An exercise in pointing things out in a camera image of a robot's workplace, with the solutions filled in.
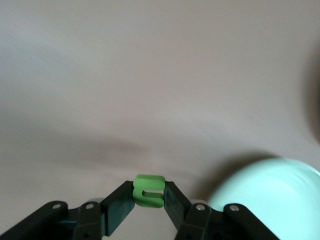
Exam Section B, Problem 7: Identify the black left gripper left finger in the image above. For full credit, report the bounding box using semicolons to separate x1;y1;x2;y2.
0;179;136;240

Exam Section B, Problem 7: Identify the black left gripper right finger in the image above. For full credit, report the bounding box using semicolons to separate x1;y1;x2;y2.
162;179;280;240

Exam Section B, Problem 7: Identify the green foam letter U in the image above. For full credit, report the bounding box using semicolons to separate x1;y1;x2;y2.
132;174;167;209

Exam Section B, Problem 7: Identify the brown table cover sheet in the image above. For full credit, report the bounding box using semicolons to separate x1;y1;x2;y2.
0;0;320;240

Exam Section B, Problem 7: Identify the green plate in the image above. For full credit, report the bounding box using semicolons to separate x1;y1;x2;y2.
206;156;320;238

